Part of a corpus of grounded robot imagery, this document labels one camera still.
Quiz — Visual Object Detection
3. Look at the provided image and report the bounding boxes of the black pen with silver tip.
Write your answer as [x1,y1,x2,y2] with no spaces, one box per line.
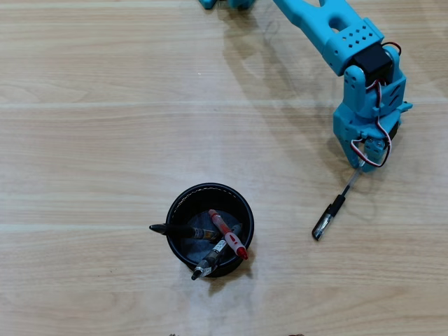
[148,223,220,243]

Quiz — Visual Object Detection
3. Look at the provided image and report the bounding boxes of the clear pen with black cap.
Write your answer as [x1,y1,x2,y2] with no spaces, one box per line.
[311,164,365,242]

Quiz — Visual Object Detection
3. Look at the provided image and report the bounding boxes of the red clear retractable pen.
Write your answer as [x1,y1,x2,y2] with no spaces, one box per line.
[208,209,249,260]

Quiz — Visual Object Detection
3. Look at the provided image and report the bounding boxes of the black mesh pen holder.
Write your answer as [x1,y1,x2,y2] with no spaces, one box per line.
[165,181,256,279]

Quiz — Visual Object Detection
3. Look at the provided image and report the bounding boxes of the clear pen with grey grip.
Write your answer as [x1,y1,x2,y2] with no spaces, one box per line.
[190,223,243,281]

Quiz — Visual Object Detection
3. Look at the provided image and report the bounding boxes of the teal gripper with servo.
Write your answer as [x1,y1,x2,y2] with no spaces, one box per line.
[332,104,402,174]

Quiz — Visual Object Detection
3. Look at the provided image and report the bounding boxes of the red white black servo cable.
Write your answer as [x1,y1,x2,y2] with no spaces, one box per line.
[381,41,403,57]
[351,79,393,168]

